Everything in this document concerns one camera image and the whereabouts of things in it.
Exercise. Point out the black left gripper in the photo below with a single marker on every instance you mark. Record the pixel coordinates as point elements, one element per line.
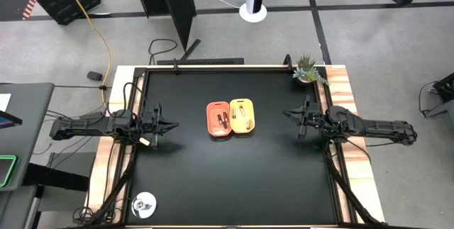
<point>156,126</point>

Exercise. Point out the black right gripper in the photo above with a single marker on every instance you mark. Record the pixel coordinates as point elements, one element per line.
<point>314,119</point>

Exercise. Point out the copper and black AA battery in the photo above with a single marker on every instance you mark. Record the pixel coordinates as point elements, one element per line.
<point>225,124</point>
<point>224,116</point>
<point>220,119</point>

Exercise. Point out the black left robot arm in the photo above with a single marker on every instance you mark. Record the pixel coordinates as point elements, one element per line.
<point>88,126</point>

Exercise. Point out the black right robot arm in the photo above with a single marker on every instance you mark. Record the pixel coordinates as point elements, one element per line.
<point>372,128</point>

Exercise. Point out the small label tag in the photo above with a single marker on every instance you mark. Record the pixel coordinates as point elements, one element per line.
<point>144,141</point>

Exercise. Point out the succulent plant in pot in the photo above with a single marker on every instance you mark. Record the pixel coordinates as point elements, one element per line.
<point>306,73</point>

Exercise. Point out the orange plastic bin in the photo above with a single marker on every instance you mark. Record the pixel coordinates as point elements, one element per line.
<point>213,115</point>

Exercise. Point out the yellow plastic bin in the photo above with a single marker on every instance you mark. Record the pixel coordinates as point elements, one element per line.
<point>243,119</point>

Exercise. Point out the black long floor bar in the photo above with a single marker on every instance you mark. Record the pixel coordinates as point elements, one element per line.
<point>202,61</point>

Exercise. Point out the black power adapter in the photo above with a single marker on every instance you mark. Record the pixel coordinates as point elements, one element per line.
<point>94,76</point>

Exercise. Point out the black partition panel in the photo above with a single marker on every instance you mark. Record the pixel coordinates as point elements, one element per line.
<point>177,5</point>

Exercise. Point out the grey desk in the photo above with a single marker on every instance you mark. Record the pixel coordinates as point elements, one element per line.
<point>25,137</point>

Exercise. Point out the black equipment stand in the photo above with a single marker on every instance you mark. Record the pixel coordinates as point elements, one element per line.
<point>443,96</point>

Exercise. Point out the dark tablet device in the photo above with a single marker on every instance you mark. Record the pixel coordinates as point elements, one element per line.
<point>9,120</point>

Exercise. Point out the black plastic crate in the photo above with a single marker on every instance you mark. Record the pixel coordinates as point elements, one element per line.
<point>67,0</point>

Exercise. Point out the white paper sheet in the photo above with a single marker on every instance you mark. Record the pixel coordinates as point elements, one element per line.
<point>4,102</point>

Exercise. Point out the green edged tablet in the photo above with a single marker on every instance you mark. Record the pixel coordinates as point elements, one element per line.
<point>7,170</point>

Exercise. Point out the black frame clamp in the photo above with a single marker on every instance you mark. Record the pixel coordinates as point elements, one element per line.
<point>288,63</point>
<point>175,65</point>

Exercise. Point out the black diagonal frame strut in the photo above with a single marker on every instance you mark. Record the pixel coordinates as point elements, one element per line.
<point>349,193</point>
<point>114,188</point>

